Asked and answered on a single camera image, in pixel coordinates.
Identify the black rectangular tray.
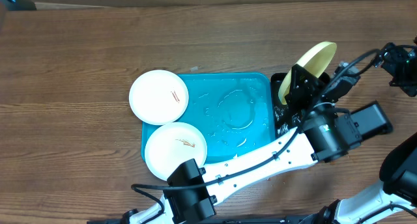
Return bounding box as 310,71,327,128
270,72,332,139

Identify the dark object top left corner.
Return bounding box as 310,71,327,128
1,0,36,11

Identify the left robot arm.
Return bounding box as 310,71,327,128
121,64,392,223

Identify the white plate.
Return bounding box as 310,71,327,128
128,70,189,125
144,122,208,181

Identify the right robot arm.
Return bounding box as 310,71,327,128
300,42,416,223

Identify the teal plastic tray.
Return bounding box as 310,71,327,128
141,72,276,164

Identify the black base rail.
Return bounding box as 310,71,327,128
87,215,307,224

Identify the yellow green plate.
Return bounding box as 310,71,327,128
278,42,337,105

